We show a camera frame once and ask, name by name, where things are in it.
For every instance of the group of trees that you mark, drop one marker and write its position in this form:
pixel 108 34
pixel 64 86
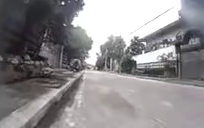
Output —
pixel 115 53

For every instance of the vehicle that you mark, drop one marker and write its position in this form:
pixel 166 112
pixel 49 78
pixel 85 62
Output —
pixel 75 64

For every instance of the rock pile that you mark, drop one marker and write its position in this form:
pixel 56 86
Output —
pixel 26 66

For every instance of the grey concrete kerb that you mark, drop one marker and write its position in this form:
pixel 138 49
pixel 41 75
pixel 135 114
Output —
pixel 36 108

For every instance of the row of trees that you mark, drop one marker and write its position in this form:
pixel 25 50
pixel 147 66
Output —
pixel 33 23

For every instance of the building with grey gate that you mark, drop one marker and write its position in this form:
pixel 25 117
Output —
pixel 190 50

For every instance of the white wall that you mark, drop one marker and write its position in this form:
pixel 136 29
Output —
pixel 153 55

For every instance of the grey concrete wall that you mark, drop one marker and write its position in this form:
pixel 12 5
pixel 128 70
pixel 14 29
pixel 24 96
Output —
pixel 51 53

